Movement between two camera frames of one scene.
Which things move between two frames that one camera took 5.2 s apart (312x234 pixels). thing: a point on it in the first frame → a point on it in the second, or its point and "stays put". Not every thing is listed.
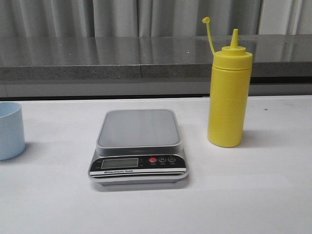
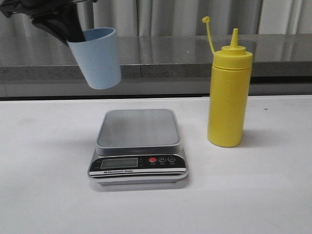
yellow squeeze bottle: x=229 y=90 stays put
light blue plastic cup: x=12 y=130 → x=99 y=58
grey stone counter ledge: x=146 y=57 stays put
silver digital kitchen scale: x=138 y=146 stays put
